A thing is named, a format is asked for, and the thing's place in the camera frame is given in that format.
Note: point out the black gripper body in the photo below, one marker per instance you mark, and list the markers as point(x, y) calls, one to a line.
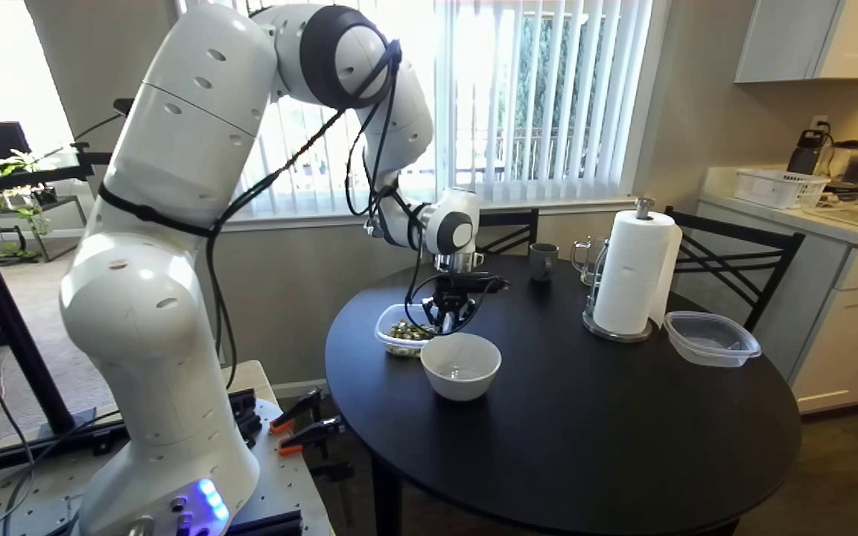
point(464, 288)

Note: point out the yellow candy pile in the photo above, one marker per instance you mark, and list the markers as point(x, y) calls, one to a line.
point(410, 333)

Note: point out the clear plastic candy container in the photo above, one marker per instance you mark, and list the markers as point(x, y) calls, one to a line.
point(388, 344)

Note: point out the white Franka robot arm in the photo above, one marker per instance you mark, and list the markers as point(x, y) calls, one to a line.
point(163, 300)

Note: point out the white ceramic bowl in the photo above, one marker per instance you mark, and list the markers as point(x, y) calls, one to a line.
point(459, 377)

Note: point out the empty clear plastic container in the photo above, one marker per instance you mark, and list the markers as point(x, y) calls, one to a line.
point(713, 344)

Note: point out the grey mug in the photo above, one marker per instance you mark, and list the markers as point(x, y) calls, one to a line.
point(543, 270)

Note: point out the black cross-back chair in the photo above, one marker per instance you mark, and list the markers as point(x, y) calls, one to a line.
point(507, 215)
point(737, 227)

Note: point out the clear glass jar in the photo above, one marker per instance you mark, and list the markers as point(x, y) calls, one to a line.
point(591, 267)

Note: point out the black orange spring clamp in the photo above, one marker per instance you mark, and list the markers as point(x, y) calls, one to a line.
point(310, 435)
point(300, 406)

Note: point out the white paper towel roll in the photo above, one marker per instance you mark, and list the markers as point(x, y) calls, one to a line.
point(638, 273)

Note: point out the metal paper towel holder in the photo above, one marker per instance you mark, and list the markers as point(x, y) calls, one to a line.
point(641, 205)

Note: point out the white vertical window blinds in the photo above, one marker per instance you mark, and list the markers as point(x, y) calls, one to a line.
point(549, 100)

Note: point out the white robot mounting board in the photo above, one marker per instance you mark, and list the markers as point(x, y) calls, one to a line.
point(285, 487)

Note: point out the clear plastic storage bin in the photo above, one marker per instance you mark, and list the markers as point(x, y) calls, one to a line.
point(775, 185)

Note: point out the dark countertop appliance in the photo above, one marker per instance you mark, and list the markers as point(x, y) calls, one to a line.
point(809, 148)

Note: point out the white counter cabinet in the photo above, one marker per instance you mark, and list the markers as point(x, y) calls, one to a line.
point(857, 309)

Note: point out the black tripod stand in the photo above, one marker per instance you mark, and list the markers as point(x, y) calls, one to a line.
point(14, 318)

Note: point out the white wall cabinet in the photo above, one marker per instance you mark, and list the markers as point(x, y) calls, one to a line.
point(818, 39)

